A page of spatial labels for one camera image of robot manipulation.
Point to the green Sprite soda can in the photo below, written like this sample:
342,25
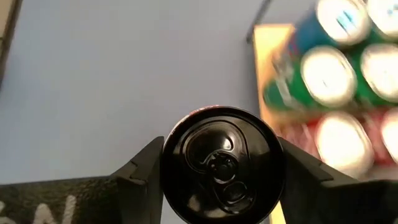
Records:
323,77
382,71

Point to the blue silver energy drink can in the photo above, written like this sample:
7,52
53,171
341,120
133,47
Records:
335,21
385,15

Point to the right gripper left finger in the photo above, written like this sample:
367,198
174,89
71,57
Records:
136,193

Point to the black aluminium table frame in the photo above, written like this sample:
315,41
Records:
7,40

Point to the wooden shelf black metal frame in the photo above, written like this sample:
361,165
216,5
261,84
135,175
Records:
267,62

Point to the white Celsius energy drink can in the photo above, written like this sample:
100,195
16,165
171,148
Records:
222,165

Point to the blue table mat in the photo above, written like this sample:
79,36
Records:
124,77

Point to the red Coca-Cola can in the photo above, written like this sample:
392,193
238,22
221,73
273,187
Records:
391,133
342,143

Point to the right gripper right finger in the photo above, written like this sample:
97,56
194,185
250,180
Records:
326,202

